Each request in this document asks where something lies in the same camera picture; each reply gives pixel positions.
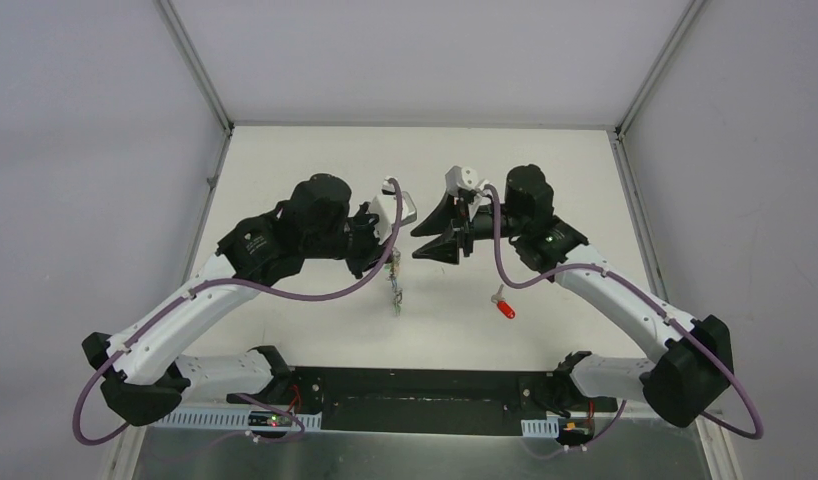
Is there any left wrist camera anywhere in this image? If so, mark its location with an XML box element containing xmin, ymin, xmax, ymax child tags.
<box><xmin>369</xmin><ymin>191</ymin><xmax>417</xmax><ymax>244</ymax></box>

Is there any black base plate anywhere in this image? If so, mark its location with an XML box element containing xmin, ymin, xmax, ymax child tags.
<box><xmin>226</xmin><ymin>365</ymin><xmax>619</xmax><ymax>439</ymax></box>

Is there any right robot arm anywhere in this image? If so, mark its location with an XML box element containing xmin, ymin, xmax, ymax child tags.
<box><xmin>411</xmin><ymin>164</ymin><xmax>734</xmax><ymax>428</ymax></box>

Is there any keyring with keys bunch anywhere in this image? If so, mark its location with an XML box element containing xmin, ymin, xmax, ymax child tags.
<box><xmin>386</xmin><ymin>248</ymin><xmax>403</xmax><ymax>317</ymax></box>

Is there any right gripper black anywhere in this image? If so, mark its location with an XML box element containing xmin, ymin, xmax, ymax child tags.
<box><xmin>411</xmin><ymin>188</ymin><xmax>527</xmax><ymax>265</ymax></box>

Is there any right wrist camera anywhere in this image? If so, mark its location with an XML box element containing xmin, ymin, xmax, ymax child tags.
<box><xmin>445</xmin><ymin>166</ymin><xmax>489</xmax><ymax>197</ymax></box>

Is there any red tagged key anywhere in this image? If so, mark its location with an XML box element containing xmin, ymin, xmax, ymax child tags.
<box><xmin>490</xmin><ymin>284</ymin><xmax>516</xmax><ymax>319</ymax></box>

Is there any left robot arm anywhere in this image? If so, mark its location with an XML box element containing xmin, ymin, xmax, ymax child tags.
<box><xmin>82</xmin><ymin>173</ymin><xmax>414</xmax><ymax>426</ymax></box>

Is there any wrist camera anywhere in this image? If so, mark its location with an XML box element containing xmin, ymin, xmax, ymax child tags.
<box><xmin>445</xmin><ymin>166</ymin><xmax>489</xmax><ymax>197</ymax></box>
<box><xmin>369</xmin><ymin>191</ymin><xmax>417</xmax><ymax>244</ymax></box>

